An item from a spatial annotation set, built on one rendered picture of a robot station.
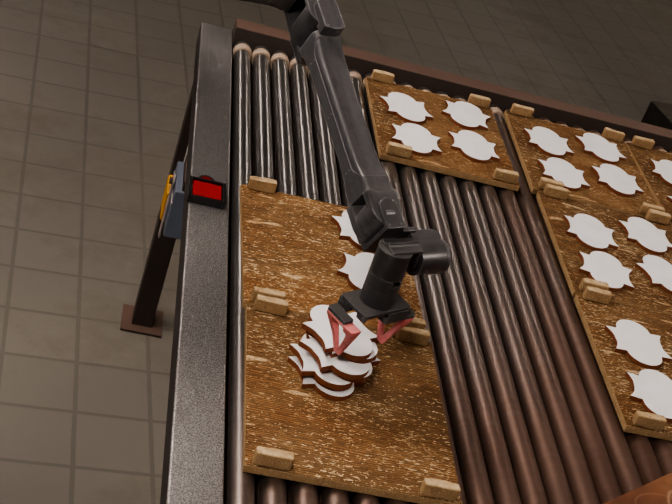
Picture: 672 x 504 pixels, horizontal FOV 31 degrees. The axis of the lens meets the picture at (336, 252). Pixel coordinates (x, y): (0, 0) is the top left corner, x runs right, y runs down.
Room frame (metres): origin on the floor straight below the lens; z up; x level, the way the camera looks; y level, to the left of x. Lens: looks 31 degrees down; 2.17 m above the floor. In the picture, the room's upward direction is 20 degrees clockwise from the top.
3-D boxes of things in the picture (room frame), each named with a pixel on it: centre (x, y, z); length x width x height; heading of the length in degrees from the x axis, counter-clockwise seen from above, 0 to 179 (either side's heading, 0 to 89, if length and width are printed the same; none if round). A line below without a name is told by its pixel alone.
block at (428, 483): (1.45, -0.28, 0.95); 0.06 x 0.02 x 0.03; 104
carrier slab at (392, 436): (1.61, -0.10, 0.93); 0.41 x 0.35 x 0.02; 14
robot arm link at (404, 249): (1.64, -0.09, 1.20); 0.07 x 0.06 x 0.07; 130
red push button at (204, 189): (2.10, 0.29, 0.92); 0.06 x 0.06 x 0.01; 14
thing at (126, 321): (2.83, 0.47, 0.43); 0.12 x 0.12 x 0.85; 14
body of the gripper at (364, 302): (1.64, -0.09, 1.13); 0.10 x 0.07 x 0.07; 139
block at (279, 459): (1.39, -0.02, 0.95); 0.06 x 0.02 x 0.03; 104
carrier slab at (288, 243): (2.01, 0.01, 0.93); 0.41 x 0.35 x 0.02; 15
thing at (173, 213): (2.29, 0.34, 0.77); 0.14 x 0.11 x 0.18; 14
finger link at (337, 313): (1.61, -0.07, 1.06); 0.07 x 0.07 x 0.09; 49
